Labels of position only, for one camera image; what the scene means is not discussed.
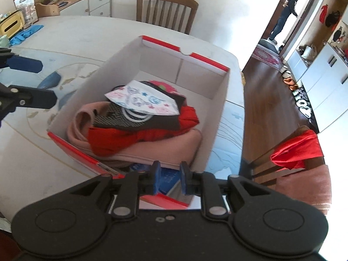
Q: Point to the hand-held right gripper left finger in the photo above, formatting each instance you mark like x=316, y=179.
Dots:
x=155, y=178

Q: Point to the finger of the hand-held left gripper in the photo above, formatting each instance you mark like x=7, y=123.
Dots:
x=25, y=64
x=32, y=97

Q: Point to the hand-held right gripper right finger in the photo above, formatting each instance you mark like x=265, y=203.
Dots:
x=185, y=179

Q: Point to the blue printed packet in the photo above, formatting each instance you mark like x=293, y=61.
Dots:
x=168, y=179

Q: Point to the pink garment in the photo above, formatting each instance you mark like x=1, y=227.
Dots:
x=174, y=152

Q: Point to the red cloth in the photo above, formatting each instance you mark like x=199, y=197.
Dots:
x=299, y=149
x=122, y=141

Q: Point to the black mesh pouch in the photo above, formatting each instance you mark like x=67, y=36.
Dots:
x=114, y=121

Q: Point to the red and white cardboard box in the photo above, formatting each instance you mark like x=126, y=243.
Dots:
x=209, y=108

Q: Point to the printed face mask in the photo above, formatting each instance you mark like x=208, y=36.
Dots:
x=141, y=99

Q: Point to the blue cloth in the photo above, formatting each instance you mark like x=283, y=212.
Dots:
x=25, y=34

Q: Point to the yellow tissue box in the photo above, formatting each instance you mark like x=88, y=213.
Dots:
x=11, y=27

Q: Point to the wooden tray box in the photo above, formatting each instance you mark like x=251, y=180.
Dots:
x=49, y=11

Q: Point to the printed red-top box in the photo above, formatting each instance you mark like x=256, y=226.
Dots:
x=24, y=5

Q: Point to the pink strawberry plush toy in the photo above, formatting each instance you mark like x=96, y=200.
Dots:
x=171, y=89

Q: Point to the white drawer sideboard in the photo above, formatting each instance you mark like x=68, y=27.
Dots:
x=99, y=0

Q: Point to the pink towel on chair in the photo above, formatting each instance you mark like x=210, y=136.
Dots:
x=304, y=187

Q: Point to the row of shoes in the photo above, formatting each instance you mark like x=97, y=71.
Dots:
x=304, y=106

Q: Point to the red patterned rug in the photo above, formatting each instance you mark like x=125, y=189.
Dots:
x=267, y=55

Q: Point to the grey handbag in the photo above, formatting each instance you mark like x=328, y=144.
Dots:
x=308, y=53

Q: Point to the black and red ornament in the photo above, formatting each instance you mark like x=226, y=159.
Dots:
x=338, y=34

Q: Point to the wooden wall shelf unit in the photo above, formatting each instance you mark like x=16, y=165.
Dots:
x=334, y=2

